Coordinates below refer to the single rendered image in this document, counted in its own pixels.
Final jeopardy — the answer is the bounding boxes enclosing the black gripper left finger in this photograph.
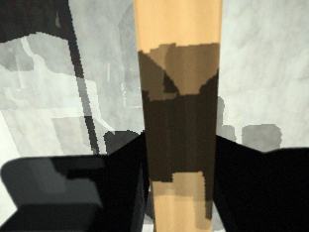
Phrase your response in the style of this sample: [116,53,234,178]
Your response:
[0,132,150,232]

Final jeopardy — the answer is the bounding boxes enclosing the tan wooden board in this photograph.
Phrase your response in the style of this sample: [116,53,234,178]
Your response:
[133,0,223,232]

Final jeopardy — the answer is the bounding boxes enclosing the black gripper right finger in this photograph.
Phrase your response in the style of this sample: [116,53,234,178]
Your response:
[213,135,309,232]

